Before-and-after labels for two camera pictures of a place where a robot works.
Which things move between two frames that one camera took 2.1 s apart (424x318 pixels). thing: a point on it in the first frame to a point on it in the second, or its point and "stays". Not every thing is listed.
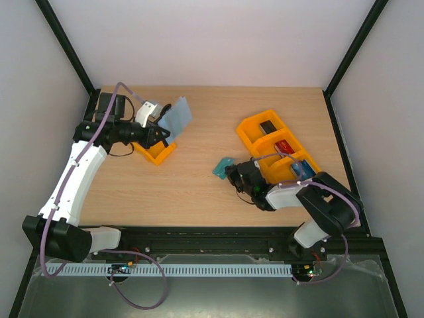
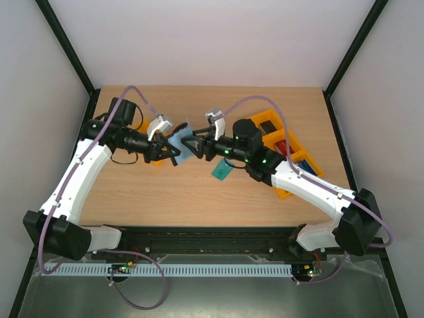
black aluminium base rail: x=276 y=242 stays
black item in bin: x=267 y=127 stays
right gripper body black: x=232 y=174 to x=207 y=148
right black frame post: x=373 y=14 stays
